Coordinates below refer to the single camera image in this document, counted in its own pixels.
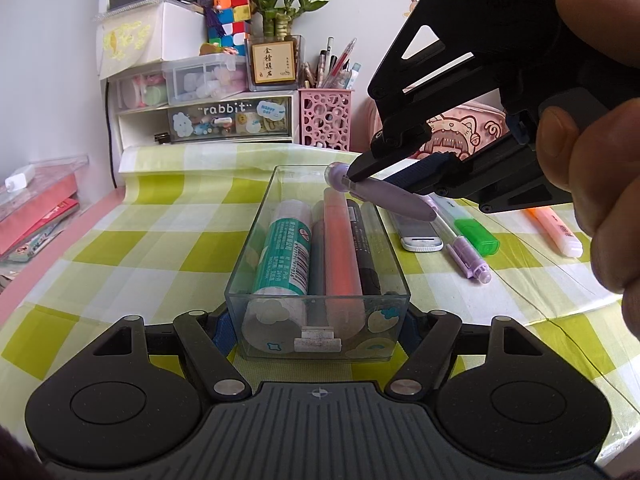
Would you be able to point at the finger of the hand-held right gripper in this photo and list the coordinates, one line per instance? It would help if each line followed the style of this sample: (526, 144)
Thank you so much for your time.
(395, 105)
(425, 177)

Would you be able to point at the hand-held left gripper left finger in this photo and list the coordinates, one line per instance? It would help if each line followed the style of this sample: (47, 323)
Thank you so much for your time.
(200, 345)

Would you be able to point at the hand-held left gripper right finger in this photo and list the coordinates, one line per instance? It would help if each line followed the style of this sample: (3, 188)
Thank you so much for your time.
(435, 340)

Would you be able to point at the clear plastic tray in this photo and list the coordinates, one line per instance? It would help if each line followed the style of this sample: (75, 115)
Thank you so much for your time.
(235, 325)

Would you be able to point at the purple ball-top pen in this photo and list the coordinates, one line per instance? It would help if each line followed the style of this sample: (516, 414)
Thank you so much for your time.
(390, 200)

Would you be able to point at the grey pencil lead case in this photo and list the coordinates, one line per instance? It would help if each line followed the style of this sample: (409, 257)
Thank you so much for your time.
(420, 232)

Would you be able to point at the green highlighter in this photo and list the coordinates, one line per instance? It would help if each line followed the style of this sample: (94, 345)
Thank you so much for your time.
(480, 237)

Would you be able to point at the purple mechanical pencil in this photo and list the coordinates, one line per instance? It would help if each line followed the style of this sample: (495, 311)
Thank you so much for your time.
(467, 255)

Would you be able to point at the black marker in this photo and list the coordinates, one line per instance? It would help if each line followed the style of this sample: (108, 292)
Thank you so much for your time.
(362, 250)

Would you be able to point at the pink highlighter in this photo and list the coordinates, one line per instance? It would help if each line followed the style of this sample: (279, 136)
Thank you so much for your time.
(340, 245)

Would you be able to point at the green white glue stick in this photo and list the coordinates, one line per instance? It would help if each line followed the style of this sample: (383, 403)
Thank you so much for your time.
(280, 255)

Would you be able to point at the orange highlighter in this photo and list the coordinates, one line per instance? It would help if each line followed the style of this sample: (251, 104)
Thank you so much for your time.
(560, 235)

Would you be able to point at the person's right hand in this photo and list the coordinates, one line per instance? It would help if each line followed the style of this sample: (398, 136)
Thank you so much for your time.
(610, 185)

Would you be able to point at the bunch of pens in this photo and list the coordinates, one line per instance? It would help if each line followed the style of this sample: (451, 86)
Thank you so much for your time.
(340, 67)

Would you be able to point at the pink cartoon pencil case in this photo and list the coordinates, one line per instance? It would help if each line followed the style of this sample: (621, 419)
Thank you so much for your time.
(475, 130)

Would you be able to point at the pink perforated pen holder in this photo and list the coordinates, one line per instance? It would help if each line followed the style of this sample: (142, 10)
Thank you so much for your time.
(325, 120)

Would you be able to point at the clear glass vase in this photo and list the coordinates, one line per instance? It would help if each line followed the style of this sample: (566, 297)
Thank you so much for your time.
(299, 60)

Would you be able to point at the green checkered tablecloth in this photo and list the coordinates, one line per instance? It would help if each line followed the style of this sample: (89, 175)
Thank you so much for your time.
(150, 240)

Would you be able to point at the beige label card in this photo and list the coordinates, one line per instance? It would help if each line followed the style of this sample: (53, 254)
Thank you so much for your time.
(272, 62)

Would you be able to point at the lucky bamboo plant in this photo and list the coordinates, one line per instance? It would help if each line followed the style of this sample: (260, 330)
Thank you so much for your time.
(282, 0)

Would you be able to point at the clear printed drawer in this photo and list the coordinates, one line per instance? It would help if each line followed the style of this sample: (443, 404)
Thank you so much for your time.
(230, 120)

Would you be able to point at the small figurine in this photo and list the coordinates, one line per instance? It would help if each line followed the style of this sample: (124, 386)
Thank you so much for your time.
(217, 50)

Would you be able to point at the colourful puzzle cube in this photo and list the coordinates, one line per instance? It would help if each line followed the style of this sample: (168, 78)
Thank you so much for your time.
(230, 15)

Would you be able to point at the large clear storage box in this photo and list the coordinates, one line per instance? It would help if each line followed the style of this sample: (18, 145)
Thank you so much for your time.
(205, 80)

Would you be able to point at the red notebook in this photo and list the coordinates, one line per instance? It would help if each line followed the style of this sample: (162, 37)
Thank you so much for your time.
(35, 220)

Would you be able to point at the black binder clip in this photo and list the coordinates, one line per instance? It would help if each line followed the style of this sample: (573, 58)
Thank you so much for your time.
(161, 138)

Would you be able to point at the white drawer organiser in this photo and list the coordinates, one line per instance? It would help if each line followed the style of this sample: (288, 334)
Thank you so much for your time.
(140, 125)

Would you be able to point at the white storage box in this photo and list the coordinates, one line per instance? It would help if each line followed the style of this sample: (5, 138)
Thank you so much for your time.
(175, 30)

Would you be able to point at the white charger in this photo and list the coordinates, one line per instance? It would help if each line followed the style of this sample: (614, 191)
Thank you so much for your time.
(20, 177)

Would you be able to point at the small clear storage box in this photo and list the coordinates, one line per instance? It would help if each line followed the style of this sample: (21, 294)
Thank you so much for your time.
(137, 92)

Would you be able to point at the bag of yellow rubber bands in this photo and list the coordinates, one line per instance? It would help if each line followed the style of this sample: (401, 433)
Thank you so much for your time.
(122, 40)

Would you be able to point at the spiral notebook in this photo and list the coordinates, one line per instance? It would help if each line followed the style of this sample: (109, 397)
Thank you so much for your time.
(130, 5)

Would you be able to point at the brown animal wall sticker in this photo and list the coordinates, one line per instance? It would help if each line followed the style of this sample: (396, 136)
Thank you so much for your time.
(411, 6)

